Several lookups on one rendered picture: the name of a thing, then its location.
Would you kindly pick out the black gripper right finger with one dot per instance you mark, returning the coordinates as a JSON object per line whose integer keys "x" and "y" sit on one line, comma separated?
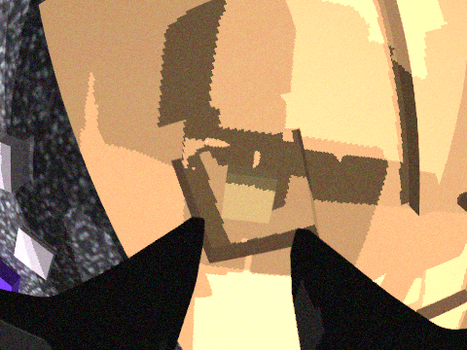
{"x": 338, "y": 307}

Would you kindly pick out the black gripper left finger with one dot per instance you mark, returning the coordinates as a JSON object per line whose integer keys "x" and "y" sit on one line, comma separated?
{"x": 139, "y": 304}

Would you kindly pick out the purple rectangular block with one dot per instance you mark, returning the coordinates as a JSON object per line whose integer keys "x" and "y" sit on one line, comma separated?
{"x": 8, "y": 278}

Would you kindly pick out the tan block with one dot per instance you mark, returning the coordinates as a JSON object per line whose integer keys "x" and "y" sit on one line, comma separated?
{"x": 249, "y": 194}

